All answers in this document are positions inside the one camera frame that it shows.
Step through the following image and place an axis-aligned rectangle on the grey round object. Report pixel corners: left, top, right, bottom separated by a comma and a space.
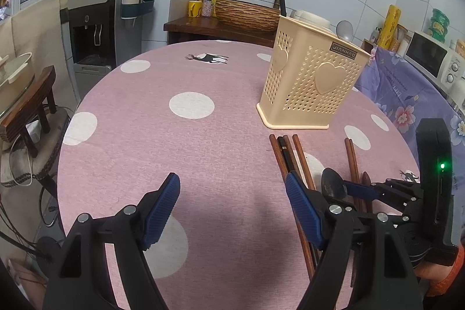
335, 20, 355, 42

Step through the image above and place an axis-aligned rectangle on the yellow wrap roll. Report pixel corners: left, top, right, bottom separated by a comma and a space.
376, 4, 401, 51

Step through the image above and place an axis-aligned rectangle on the person's right forearm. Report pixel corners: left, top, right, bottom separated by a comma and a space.
414, 245, 465, 298

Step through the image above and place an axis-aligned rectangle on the beige plastic utensil holder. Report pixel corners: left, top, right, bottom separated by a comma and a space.
256, 15, 372, 131

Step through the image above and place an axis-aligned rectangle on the dark wooden counter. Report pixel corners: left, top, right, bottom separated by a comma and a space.
163, 17, 278, 49

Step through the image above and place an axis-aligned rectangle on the yellow mug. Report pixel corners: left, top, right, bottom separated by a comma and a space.
187, 0, 204, 18

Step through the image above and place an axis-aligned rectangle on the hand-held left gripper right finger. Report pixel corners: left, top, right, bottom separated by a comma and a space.
284, 171, 424, 310

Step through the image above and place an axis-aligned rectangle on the dark metal spoon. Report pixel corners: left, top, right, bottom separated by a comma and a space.
321, 168, 348, 203

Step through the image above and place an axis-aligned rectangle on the beige cloth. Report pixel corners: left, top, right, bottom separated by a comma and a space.
0, 0, 78, 114

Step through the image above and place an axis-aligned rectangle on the black chopstick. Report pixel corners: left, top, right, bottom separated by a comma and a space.
277, 136, 299, 175

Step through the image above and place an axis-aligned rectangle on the brown wooden spoon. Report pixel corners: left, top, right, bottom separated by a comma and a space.
361, 171, 374, 214

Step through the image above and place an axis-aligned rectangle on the grey water dispenser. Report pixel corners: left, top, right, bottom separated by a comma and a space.
60, 0, 144, 103

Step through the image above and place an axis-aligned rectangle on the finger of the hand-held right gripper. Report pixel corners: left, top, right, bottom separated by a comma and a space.
385, 178, 424, 191
343, 180, 415, 215

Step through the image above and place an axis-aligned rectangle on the dark wooden stool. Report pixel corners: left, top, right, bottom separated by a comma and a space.
0, 65, 58, 158

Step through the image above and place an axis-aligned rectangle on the woven pattern sink basin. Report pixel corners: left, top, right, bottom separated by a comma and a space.
214, 0, 282, 31

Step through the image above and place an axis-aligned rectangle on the dark blue wall basket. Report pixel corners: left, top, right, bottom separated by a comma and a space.
120, 0, 155, 20

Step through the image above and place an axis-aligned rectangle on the purple floral cloth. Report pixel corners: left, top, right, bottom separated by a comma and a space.
354, 46, 465, 165

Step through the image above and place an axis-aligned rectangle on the white microwave oven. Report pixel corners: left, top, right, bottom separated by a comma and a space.
404, 30, 465, 93

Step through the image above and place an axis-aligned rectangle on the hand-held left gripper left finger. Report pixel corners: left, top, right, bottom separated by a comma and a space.
43, 172, 181, 310

